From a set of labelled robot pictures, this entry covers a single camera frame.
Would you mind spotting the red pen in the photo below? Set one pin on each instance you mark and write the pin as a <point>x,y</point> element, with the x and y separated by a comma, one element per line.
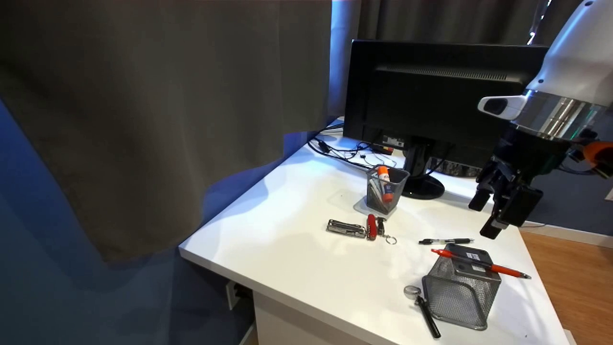
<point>485,266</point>

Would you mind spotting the upturned grey mesh stationery holder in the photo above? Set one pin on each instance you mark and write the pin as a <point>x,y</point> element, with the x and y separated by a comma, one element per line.
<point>460,295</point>

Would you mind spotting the black computer monitor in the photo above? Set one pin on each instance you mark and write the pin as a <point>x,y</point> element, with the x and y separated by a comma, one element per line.
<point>414,97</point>

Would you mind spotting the grey folded multi-tool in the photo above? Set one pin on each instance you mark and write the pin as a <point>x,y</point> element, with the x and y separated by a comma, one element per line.
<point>345,228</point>

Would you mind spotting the grey-brown curtain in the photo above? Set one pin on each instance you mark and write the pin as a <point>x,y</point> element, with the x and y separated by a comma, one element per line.
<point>127,116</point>
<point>447,21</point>

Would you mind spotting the black pen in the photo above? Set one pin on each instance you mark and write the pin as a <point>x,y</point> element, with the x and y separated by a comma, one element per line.
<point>447,243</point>

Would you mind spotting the orange white glue stick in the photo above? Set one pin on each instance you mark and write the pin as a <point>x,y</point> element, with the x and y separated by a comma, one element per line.
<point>383,183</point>

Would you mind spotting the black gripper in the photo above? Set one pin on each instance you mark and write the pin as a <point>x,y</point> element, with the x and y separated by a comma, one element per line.
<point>514,195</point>

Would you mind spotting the white desk cabinet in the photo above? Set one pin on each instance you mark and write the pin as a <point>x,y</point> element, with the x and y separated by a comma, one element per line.
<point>293,327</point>

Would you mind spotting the red pocket knife with keyring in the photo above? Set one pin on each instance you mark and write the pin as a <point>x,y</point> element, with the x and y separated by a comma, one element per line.
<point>372,228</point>

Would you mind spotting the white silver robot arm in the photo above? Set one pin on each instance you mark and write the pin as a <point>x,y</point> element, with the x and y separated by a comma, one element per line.
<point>575,70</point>

